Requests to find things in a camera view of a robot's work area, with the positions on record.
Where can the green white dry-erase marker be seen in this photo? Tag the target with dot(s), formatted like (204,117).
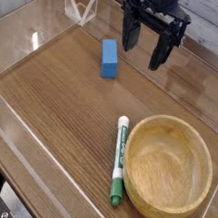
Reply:
(117,172)

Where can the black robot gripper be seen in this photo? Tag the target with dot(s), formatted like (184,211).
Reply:
(165,17)

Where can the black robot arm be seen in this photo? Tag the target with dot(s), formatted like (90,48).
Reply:
(164,17)

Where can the clear acrylic corner bracket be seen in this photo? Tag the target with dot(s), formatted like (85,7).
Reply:
(80,13)

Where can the clear acrylic tray wall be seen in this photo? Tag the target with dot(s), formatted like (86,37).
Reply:
(59,116)

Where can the blue rectangular block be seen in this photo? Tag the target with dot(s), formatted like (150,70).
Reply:
(109,59)

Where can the brown wooden bowl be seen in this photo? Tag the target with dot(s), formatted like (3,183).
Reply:
(167,167)

